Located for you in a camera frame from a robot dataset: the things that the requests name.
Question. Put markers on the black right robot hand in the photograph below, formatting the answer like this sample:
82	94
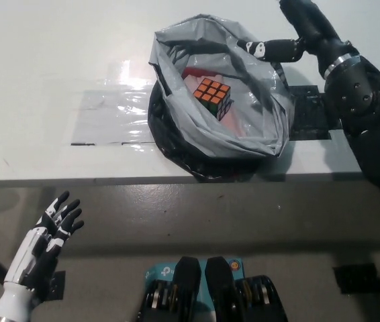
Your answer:
314	30

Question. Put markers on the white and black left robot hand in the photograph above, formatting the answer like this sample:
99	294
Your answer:
29	251

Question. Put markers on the rubik's cube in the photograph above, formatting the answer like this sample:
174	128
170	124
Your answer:
211	92

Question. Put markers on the grey and black plastic bag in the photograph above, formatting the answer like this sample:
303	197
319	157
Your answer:
206	147

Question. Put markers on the red item inside bag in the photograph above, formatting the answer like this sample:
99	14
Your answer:
193	72

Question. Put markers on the black tape square marker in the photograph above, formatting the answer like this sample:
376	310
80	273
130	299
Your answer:
311	110

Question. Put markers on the short black tape strip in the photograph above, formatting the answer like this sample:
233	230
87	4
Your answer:
82	144

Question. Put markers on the teal box with logo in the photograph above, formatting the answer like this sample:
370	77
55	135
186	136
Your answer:
159	270

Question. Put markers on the long black tape strip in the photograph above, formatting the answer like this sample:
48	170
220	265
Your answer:
139	143

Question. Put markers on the clear plastic sheet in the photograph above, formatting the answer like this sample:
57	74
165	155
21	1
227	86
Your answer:
109	114

